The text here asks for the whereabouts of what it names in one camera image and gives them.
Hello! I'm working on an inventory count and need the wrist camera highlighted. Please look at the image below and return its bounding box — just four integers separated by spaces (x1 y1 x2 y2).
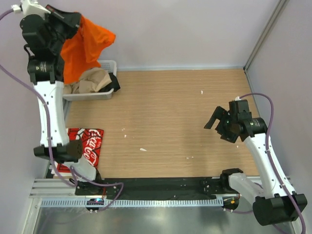
229 99 252 122
11 0 51 18

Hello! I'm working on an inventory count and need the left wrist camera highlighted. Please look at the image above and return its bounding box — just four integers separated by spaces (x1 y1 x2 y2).
11 0 51 18

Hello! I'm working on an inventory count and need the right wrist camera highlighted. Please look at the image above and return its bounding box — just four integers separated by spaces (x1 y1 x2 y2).
229 99 252 122

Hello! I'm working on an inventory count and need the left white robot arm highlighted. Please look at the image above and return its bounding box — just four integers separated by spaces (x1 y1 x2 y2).
19 0 103 195

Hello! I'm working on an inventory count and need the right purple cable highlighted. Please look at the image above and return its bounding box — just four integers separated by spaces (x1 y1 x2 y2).
223 93 307 234

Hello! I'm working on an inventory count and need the white slotted cable duct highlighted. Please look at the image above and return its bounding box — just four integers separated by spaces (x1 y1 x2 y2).
40 197 223 208

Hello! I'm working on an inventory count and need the red coca cola t shirt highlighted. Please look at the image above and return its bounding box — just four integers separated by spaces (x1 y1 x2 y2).
66 128 104 168

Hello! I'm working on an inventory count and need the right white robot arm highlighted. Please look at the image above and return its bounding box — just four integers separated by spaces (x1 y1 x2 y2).
204 100 308 226

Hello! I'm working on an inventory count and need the orange t shirt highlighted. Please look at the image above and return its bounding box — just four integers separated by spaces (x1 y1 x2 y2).
60 17 116 85

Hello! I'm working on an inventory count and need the beige t shirt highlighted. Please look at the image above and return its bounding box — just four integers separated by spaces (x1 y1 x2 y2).
63 68 112 95

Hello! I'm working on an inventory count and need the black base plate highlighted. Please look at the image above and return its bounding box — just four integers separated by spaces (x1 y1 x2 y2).
75 177 238 201

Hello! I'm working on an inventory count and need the white plastic basket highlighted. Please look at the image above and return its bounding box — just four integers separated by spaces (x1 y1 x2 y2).
63 60 117 101

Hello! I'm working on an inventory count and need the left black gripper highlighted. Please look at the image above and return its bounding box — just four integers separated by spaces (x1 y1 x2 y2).
42 5 83 54

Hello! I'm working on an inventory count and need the aluminium frame rail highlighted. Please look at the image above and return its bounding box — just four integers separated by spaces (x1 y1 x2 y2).
29 178 76 198

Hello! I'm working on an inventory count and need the black t shirt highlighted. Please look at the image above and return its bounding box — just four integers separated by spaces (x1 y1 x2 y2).
99 73 120 93

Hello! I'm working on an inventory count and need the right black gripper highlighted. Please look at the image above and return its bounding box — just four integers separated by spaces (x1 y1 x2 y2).
204 106 239 143

